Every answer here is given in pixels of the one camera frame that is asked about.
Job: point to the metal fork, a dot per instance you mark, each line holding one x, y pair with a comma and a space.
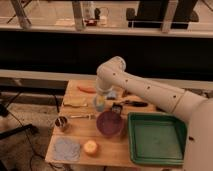
89, 116

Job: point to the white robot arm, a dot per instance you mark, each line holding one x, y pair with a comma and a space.
193, 109

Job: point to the blue cup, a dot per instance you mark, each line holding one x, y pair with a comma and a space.
99, 107

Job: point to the green plastic tray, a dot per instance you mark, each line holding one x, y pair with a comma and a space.
156, 139

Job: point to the purple bowl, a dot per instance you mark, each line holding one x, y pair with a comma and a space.
110, 123

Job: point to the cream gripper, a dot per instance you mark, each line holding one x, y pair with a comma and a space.
100, 99

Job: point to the blue cloth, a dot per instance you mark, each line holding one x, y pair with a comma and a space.
65, 149

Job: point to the yellow round fruit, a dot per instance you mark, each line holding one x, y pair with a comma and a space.
90, 147

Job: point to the yellow banana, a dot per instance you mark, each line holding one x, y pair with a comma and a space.
75, 102

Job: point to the small black box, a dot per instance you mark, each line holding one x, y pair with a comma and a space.
117, 108

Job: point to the bunch of dark grapes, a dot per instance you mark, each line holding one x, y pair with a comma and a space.
125, 93

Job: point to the blue sponge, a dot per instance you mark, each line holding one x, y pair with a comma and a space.
112, 95

